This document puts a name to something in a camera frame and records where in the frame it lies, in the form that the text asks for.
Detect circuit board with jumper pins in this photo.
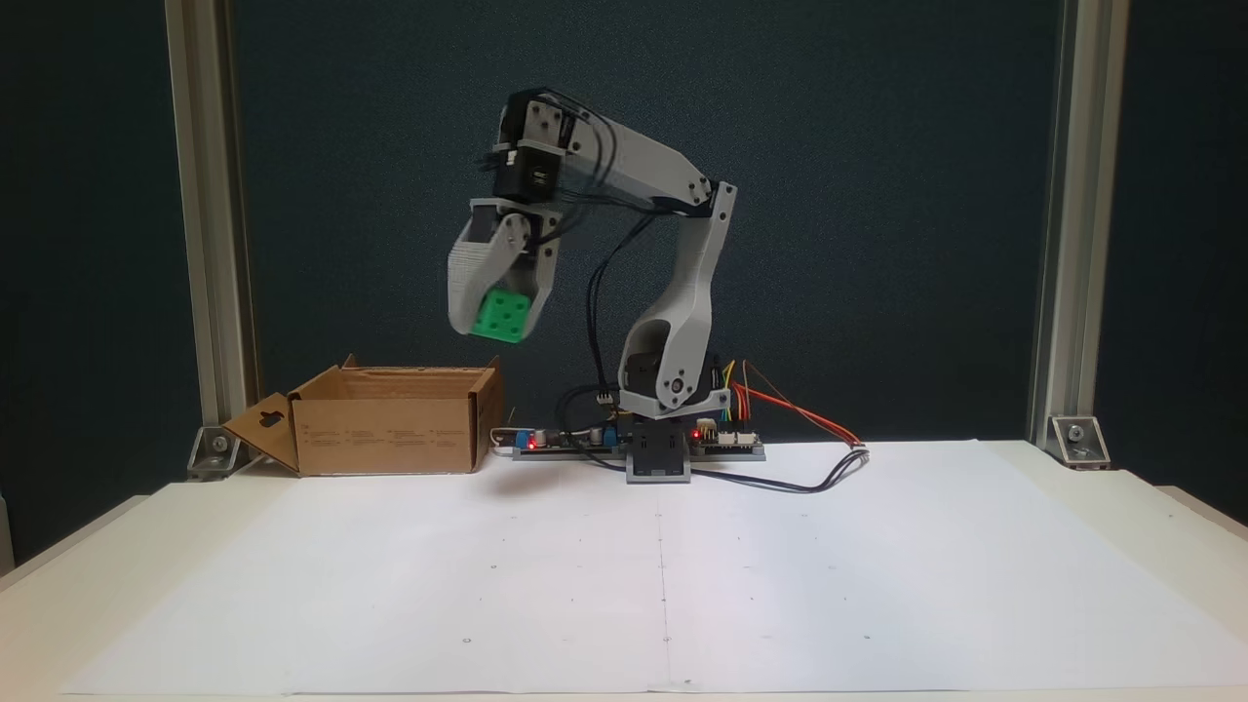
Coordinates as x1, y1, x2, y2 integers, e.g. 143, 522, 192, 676
689, 417, 767, 462

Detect aluminium profile post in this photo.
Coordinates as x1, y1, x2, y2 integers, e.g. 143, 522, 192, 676
163, 0, 258, 461
1026, 0, 1133, 451

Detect black servo cable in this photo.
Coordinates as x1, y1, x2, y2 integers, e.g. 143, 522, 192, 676
555, 200, 674, 472
477, 89, 676, 246

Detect blue circuit board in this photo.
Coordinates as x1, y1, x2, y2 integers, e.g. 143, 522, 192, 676
512, 419, 630, 462

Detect red jumper wire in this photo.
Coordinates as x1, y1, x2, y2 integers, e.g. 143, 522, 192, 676
733, 382, 865, 450

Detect orange jumper wire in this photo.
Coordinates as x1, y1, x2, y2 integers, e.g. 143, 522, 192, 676
741, 360, 865, 449

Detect grey pivoting gripper jaw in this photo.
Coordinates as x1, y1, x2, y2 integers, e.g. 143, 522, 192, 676
446, 213, 535, 338

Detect metal corner bracket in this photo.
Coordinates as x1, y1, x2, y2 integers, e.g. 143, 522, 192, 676
186, 423, 244, 482
1048, 413, 1113, 472

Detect black cable with white connector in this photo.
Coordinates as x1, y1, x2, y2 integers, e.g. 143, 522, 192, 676
556, 442, 871, 495

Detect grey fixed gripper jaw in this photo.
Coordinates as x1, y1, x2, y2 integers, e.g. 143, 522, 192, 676
526, 241, 561, 341

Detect brown cardboard box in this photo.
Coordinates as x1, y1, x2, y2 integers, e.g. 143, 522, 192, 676
222, 354, 507, 479

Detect green dice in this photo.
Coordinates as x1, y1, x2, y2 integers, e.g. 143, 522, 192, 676
468, 288, 534, 346

